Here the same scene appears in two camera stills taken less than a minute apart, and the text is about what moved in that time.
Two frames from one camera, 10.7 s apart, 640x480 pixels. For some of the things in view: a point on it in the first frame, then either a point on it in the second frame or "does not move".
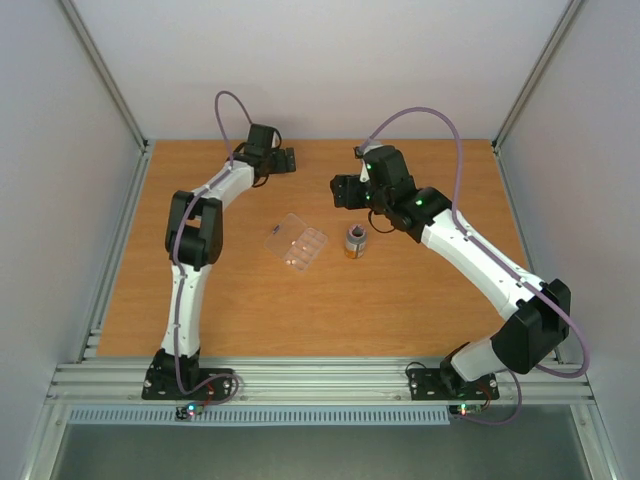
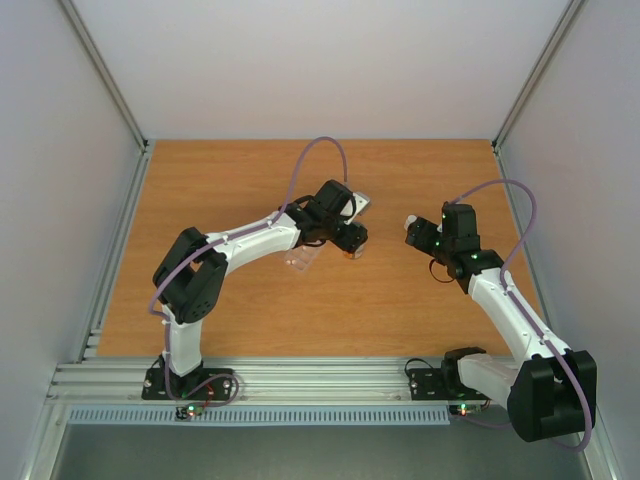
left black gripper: x=283 y=167 -> x=354 y=239
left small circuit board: x=192 y=409 does not move
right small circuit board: x=465 y=409 does not move
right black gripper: x=345 y=184 -> x=423 y=227
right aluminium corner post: x=568 y=15 does not move
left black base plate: x=162 y=379 does not move
